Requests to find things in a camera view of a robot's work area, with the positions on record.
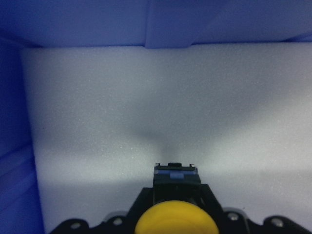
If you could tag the yellow push button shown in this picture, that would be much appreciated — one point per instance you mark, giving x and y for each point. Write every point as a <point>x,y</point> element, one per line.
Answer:
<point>177,204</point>

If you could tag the right blue bin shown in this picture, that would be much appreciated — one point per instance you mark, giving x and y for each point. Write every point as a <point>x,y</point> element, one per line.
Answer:
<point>152,24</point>

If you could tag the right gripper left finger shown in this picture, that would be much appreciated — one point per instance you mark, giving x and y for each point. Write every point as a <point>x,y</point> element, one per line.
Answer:
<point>118,224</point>

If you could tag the right white foam pad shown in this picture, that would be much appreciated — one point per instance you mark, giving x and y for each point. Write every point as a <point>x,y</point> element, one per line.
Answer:
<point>102,117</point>

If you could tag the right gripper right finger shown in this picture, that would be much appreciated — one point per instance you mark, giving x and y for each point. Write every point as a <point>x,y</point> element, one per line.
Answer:
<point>233,221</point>

